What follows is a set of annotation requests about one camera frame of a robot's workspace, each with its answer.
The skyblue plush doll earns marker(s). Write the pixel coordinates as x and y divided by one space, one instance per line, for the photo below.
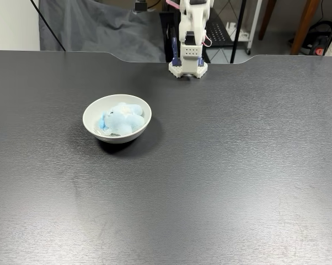
122 121

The white bowl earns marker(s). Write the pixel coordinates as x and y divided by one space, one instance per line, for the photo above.
119 139

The blue table clamp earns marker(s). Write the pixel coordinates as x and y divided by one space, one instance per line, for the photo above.
174 52
201 61

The black perforated shelf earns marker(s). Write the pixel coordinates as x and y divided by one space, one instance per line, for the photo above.
221 34

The gray cloth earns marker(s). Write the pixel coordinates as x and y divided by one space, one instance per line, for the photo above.
99 33

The white plastic part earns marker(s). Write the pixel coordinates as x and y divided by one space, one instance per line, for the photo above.
230 26

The black pole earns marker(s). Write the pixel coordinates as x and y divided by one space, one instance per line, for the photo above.
238 30

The pink flat strip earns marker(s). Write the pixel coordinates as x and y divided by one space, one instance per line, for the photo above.
173 2

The brown wooden leg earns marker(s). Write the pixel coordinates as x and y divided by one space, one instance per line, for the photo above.
305 27
267 19

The thin black stand leg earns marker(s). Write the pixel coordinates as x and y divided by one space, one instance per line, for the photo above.
47 25

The black vacuum cleaner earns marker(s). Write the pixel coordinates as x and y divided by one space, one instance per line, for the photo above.
319 38

